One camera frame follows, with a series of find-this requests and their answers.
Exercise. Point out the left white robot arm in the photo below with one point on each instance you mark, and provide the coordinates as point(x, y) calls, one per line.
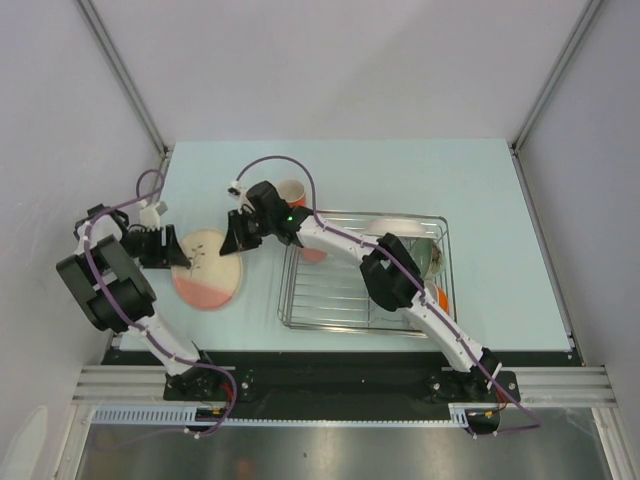
point(105, 277)

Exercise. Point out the beige pink floral plate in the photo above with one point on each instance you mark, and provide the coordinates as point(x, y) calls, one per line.
point(211, 281)

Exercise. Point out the green ceramic bowl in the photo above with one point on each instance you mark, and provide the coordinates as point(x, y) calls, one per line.
point(428, 256)

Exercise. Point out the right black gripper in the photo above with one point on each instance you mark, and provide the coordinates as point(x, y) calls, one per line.
point(231, 243)

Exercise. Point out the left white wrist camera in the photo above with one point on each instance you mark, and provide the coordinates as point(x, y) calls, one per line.
point(150, 214)

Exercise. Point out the white slotted cable duct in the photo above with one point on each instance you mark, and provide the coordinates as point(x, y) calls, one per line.
point(204, 417)

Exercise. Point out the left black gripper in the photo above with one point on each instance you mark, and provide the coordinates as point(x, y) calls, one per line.
point(166, 256)

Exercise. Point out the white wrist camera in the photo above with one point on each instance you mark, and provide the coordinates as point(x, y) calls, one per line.
point(239, 194)
point(150, 214)

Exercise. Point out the orange and white bowl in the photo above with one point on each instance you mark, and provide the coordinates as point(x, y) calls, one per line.
point(438, 295)

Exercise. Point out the orange ceramic mug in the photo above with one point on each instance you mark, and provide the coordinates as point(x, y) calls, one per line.
point(293, 192)

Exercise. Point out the pink plastic cup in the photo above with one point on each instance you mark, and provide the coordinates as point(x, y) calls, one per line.
point(313, 256)

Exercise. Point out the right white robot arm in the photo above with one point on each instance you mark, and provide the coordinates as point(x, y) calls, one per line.
point(389, 273)

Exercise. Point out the aluminium frame profile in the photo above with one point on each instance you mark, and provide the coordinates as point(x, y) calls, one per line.
point(552, 387)

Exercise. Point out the white ceramic plate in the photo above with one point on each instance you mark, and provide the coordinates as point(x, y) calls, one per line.
point(401, 227)

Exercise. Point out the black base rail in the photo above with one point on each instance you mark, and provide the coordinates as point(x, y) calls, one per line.
point(356, 385)

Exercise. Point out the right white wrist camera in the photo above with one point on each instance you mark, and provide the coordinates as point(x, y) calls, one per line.
point(239, 194)

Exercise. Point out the chrome wire dish rack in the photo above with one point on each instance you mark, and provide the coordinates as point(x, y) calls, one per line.
point(331, 295)

